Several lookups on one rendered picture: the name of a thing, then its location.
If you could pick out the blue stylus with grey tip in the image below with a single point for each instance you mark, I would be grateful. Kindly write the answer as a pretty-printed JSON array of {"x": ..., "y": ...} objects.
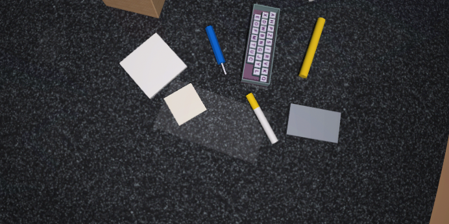
[{"x": 215, "y": 46}]

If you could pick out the grey flat rectangular panel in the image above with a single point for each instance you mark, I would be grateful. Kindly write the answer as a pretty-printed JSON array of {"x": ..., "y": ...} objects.
[{"x": 313, "y": 123}]

